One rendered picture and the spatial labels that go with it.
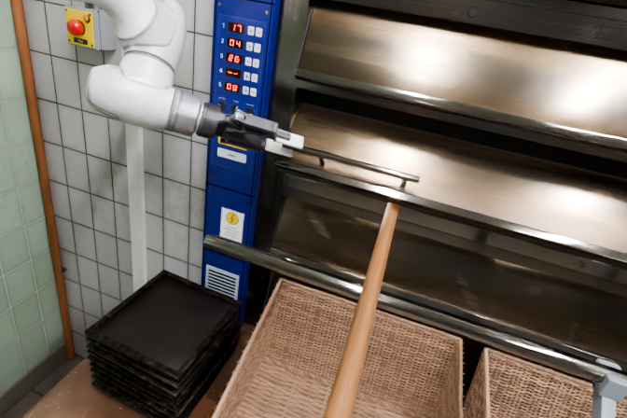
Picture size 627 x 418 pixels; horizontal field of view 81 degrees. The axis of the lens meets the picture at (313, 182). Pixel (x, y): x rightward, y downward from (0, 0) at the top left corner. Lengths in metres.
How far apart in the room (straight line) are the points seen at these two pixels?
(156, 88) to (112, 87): 0.07
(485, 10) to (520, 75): 0.15
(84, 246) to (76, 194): 0.23
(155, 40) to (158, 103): 0.13
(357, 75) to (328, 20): 0.15
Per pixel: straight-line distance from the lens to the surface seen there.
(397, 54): 0.91
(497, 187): 0.95
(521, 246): 1.05
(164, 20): 0.85
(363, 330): 0.56
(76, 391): 1.30
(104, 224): 1.54
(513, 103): 0.91
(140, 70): 0.81
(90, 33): 1.20
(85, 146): 1.44
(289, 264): 0.69
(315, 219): 1.08
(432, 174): 0.92
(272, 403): 1.22
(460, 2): 0.90
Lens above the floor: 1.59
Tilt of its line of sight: 24 degrees down
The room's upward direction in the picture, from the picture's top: 10 degrees clockwise
